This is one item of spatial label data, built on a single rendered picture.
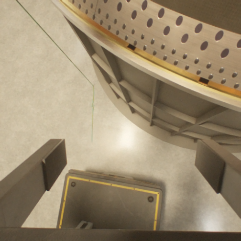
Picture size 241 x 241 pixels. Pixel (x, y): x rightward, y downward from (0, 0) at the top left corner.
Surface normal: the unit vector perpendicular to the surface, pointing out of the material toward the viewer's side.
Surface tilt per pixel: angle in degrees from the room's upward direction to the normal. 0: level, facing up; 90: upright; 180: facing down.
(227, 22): 62
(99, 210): 0
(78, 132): 0
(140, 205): 0
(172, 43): 43
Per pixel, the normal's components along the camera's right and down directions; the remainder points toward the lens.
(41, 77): -0.16, -0.15
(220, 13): -0.50, 0.70
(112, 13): -0.54, 0.43
